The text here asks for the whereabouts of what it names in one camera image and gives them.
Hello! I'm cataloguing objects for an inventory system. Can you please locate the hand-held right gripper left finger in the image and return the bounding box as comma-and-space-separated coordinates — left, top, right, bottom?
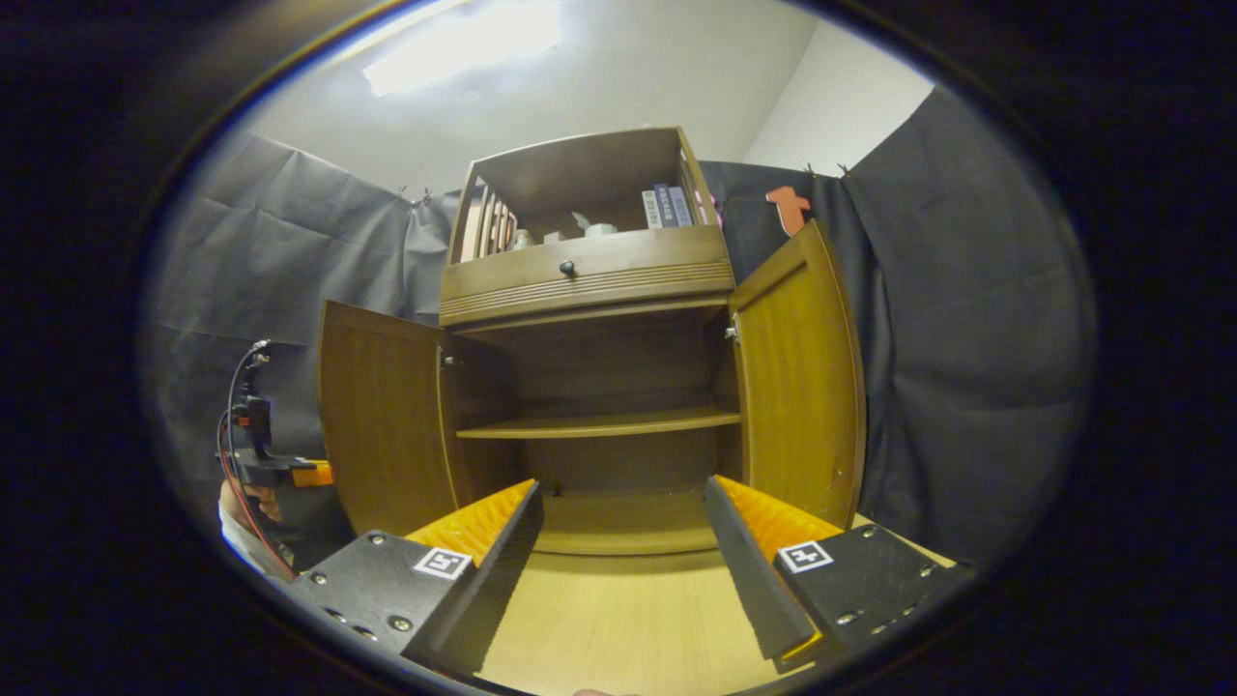
290, 478, 544, 678

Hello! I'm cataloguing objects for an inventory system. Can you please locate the wooden cabinet door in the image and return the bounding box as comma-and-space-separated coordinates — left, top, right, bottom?
728, 219, 868, 531
319, 300, 460, 537

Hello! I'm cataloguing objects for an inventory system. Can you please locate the wooden double-door shoe cabinet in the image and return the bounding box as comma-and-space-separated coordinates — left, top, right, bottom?
319, 126, 868, 557

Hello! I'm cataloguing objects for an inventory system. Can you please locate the wooden cabinet drawer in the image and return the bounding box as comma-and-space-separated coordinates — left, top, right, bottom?
440, 227, 735, 325

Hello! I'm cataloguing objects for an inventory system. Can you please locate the black backdrop cloth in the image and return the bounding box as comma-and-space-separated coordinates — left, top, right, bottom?
140, 85, 1098, 571

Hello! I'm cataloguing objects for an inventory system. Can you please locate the black cable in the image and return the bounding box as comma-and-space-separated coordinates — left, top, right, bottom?
224, 338, 273, 455

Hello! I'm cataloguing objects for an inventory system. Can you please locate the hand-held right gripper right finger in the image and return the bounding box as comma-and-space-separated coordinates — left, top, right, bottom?
703, 474, 972, 675

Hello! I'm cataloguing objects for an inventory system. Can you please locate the wooden inner cabinet shelf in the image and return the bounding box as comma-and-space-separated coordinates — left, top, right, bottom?
456, 406, 743, 441

